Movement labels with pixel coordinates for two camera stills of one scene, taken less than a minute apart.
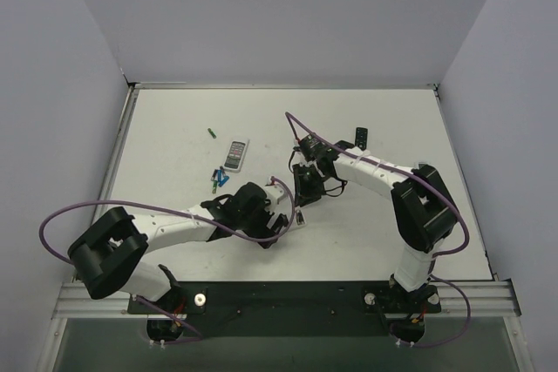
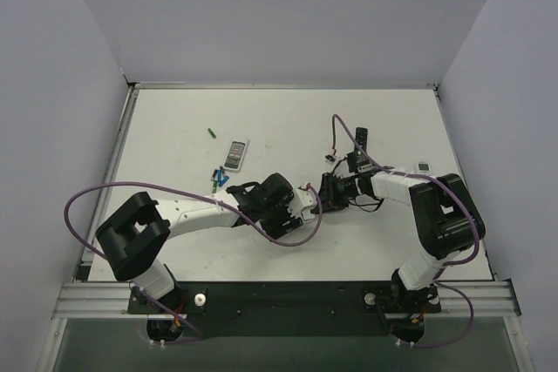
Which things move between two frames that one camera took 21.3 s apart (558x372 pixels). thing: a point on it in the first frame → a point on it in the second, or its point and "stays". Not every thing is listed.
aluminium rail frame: [493, 298] stays
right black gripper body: [306, 183] → [328, 193]
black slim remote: [361, 138] stays
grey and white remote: [235, 156] stays
